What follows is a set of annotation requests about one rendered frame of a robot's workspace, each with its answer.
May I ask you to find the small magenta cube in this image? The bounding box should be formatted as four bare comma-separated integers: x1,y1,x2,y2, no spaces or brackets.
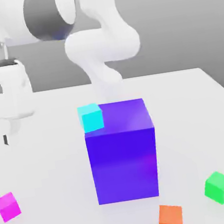
0,190,24,224

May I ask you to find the small orange cube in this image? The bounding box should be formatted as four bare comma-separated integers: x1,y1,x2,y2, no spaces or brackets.
155,202,185,224

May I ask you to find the small cyan cube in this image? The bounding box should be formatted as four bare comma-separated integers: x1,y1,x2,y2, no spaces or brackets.
76,101,106,135

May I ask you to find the small green cube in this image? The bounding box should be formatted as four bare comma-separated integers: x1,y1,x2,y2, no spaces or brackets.
201,169,224,208

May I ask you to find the large purple box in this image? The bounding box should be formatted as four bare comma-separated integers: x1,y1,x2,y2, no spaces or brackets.
80,96,165,207

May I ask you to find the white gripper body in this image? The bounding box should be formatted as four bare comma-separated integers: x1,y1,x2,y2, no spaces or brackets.
0,62,38,123

